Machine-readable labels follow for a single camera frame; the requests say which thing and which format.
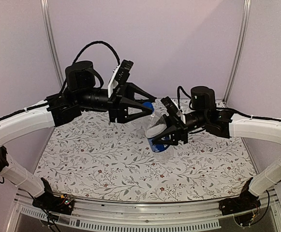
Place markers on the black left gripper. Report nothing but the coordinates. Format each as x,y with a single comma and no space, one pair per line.
118,103

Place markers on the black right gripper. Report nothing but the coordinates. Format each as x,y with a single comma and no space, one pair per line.
179,130

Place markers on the blue bottle cap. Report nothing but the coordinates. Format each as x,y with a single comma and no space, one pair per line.
148,105

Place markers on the clear bottle with blue label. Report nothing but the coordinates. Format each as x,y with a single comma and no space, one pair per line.
154,126

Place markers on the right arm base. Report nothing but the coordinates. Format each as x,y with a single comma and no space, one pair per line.
238,204

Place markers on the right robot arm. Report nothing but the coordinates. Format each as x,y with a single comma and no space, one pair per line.
224,123

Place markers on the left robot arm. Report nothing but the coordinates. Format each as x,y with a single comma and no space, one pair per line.
84,92

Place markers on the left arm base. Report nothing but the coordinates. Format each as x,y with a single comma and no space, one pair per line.
63,204

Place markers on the small clear bottle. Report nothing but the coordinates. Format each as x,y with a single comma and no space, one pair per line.
139,128

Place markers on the floral tablecloth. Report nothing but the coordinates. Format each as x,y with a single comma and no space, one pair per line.
92,157

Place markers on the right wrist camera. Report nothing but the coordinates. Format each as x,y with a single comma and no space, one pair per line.
173,108

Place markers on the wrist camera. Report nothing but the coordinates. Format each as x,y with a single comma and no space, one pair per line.
173,108
120,76

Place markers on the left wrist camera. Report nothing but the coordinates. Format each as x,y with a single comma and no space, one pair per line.
120,76

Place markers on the aluminium front rail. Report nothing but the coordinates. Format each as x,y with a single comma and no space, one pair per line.
95,215

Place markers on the left aluminium corner post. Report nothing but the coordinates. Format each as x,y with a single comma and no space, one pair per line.
51,44

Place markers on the aluminium corner post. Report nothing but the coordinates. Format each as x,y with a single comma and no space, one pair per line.
51,44
239,49

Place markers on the right aluminium corner post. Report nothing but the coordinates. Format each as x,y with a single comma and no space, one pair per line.
239,49

